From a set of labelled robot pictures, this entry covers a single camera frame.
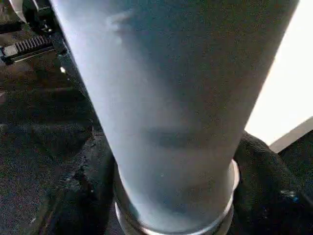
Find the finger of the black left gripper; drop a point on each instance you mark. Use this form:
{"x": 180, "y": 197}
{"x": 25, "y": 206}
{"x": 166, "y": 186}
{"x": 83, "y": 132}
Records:
{"x": 71, "y": 78}

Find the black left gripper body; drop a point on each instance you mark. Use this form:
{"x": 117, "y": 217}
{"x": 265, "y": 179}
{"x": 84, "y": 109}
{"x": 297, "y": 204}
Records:
{"x": 36, "y": 46}

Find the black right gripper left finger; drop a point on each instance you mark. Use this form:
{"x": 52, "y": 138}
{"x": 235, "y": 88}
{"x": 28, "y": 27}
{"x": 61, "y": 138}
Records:
{"x": 80, "y": 195}

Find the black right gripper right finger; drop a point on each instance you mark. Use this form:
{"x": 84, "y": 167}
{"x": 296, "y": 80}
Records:
{"x": 269, "y": 191}

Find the white plastic table leg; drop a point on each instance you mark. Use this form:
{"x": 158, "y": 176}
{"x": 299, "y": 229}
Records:
{"x": 171, "y": 85}

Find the white plastic table top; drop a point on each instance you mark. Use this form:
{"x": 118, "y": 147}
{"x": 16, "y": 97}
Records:
{"x": 281, "y": 85}

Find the black work mat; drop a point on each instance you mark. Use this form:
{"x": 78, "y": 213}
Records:
{"x": 29, "y": 110}

